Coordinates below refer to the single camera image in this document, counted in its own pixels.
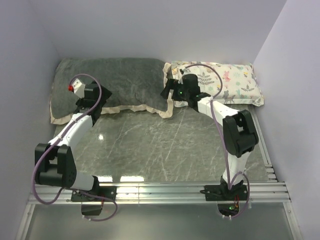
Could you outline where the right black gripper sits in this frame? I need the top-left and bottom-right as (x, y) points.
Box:
(160, 78), (190, 102)

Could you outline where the grey pillowcase with cream ruffle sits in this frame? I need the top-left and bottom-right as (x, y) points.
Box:
(50, 57), (174, 125)

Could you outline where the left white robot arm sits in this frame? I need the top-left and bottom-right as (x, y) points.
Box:
(33, 79), (112, 201)

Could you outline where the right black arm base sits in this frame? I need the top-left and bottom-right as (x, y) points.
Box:
(199, 177), (250, 219)

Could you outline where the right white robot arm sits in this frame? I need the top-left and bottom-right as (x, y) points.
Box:
(160, 74), (259, 200)

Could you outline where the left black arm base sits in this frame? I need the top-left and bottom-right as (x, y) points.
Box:
(70, 185), (117, 217)

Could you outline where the floral patterned pillow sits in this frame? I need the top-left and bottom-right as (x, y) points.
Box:
(167, 61), (264, 107)

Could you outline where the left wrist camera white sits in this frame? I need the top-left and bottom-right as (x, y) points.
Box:
(68, 78), (86, 99)

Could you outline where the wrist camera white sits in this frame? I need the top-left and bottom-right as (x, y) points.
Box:
(68, 78), (86, 99)
(179, 67), (192, 77)

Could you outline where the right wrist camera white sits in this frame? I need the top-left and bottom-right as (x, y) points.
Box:
(179, 67), (192, 77)

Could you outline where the aluminium front rail frame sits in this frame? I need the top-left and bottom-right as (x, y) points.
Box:
(16, 182), (303, 240)

